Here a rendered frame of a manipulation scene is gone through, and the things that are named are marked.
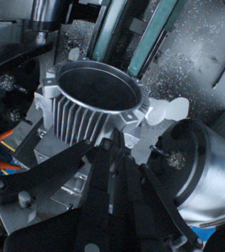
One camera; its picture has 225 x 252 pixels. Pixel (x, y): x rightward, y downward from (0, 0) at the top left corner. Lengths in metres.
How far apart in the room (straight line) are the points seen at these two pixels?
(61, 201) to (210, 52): 0.64
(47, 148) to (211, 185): 0.28
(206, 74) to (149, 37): 0.25
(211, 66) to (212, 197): 0.37
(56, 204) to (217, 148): 0.44
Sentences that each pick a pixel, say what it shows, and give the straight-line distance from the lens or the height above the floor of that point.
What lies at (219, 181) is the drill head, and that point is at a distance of 0.28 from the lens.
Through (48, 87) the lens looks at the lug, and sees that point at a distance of 0.19.
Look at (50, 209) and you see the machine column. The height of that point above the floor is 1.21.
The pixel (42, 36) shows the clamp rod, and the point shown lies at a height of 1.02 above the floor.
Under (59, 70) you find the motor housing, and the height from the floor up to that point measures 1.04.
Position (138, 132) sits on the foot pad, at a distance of 0.22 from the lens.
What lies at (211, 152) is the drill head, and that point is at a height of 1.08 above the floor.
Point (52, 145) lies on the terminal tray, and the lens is 0.22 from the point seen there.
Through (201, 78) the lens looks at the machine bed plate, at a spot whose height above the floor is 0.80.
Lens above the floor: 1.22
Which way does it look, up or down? 45 degrees down
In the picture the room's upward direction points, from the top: 159 degrees counter-clockwise
